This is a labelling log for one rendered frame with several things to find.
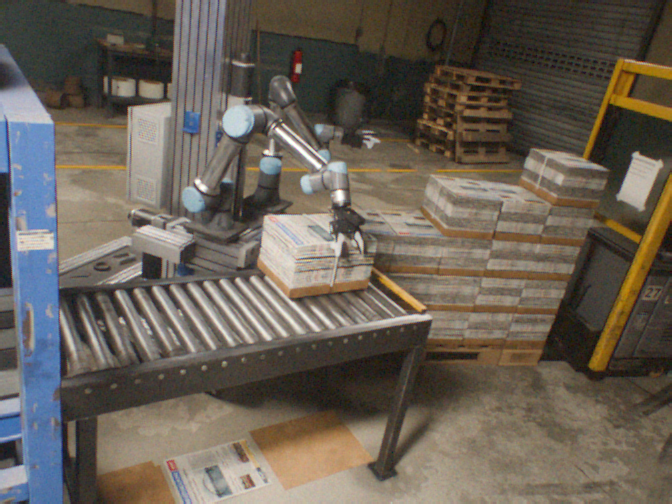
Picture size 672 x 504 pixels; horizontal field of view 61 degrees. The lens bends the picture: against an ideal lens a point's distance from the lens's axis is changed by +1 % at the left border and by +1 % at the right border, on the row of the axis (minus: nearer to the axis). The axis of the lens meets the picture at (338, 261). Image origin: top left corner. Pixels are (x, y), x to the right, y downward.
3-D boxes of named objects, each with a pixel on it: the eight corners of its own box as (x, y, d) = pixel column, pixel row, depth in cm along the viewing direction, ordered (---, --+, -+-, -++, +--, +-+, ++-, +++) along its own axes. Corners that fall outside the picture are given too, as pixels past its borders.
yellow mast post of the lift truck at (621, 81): (527, 309, 415) (617, 58, 345) (537, 309, 418) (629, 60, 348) (534, 315, 407) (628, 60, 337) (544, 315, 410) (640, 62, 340)
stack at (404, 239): (304, 329, 352) (327, 204, 319) (470, 332, 387) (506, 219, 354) (318, 365, 319) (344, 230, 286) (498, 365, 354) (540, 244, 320)
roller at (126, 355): (106, 301, 201) (106, 288, 199) (142, 378, 167) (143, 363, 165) (91, 303, 199) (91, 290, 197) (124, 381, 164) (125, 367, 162)
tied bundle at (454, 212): (418, 212, 336) (428, 174, 327) (463, 216, 344) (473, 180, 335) (443, 237, 303) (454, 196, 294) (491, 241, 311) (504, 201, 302)
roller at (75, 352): (66, 305, 194) (65, 293, 192) (95, 387, 160) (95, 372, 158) (49, 307, 192) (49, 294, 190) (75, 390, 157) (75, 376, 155)
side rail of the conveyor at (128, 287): (351, 281, 268) (356, 258, 263) (357, 286, 264) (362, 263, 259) (30, 321, 195) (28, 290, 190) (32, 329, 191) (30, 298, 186)
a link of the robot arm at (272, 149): (257, 178, 310) (270, 75, 288) (259, 171, 323) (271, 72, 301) (279, 181, 311) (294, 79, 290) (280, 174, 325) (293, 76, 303)
